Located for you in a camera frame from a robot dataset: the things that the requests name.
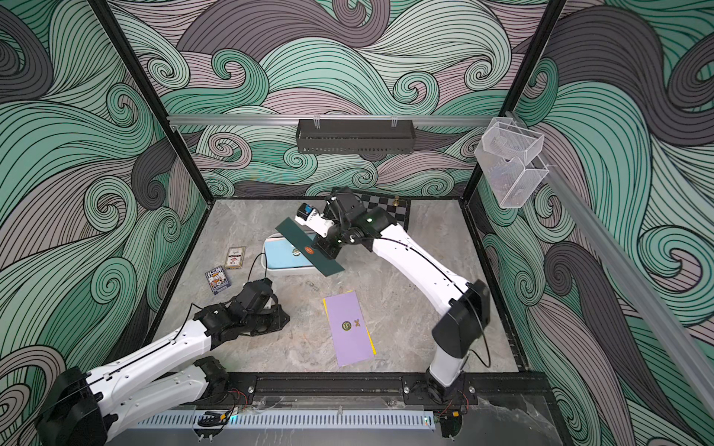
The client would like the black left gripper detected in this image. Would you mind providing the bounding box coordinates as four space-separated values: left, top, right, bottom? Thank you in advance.
242 304 293 335

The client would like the dark green envelope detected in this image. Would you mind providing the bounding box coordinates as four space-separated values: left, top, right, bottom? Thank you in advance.
276 219 344 277

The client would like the lavender envelope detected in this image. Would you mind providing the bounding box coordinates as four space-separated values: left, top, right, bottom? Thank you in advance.
322 291 375 368

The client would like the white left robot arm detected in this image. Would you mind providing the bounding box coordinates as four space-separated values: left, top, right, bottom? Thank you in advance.
35 294 290 445

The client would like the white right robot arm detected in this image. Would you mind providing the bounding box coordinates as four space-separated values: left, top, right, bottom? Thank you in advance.
296 188 490 394

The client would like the white plastic storage box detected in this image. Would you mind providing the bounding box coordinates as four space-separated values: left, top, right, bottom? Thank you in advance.
261 233 319 276

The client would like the blue playing card box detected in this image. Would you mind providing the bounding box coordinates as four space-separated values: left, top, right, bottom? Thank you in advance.
205 266 232 295

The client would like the black folding chess board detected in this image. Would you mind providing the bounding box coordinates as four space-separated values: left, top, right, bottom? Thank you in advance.
357 193 411 230

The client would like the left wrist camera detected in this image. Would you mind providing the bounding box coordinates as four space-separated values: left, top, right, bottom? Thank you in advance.
241 278 273 312

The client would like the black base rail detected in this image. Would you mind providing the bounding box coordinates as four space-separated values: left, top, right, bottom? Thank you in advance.
110 370 559 408

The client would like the black wall shelf tray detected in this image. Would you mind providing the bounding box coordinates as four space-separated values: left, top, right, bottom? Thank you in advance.
296 120 417 155

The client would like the white slotted cable duct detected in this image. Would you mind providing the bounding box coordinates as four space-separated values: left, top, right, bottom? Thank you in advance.
136 409 436 431

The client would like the clear acrylic wall bin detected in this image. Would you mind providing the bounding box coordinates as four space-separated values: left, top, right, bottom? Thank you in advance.
475 117 550 209

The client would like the aluminium back rail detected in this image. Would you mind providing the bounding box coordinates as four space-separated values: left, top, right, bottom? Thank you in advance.
167 113 493 127

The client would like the aluminium rail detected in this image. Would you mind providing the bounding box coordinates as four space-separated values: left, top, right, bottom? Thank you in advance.
504 110 714 416
167 113 493 127

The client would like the black corner frame post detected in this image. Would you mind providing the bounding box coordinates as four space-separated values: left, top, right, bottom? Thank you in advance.
87 0 215 208

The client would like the black right corner post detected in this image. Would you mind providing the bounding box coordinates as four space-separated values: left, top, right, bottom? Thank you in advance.
461 0 569 202

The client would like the aluminium right rail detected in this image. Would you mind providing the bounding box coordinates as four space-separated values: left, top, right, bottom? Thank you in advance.
504 110 714 416

